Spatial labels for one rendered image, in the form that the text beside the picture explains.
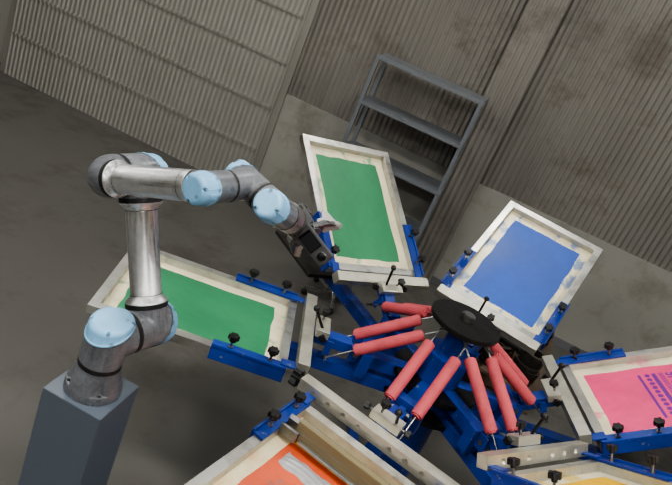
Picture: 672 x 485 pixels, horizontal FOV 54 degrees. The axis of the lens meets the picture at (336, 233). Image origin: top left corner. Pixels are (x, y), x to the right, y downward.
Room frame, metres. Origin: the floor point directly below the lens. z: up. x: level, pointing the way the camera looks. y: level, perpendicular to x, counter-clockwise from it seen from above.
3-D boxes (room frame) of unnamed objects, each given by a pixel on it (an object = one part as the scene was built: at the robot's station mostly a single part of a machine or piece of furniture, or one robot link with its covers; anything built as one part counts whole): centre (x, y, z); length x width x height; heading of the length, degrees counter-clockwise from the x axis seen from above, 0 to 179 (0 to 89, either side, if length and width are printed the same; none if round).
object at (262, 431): (1.87, -0.08, 0.98); 0.30 x 0.05 x 0.07; 157
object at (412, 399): (2.52, -0.65, 0.99); 0.82 x 0.79 x 0.12; 157
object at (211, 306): (2.40, 0.25, 1.05); 1.08 x 0.61 x 0.23; 97
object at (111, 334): (1.42, 0.44, 1.37); 0.13 x 0.12 x 0.14; 153
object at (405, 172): (5.61, -0.24, 0.92); 0.95 x 0.40 x 1.85; 81
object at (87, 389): (1.42, 0.45, 1.25); 0.15 x 0.15 x 0.10
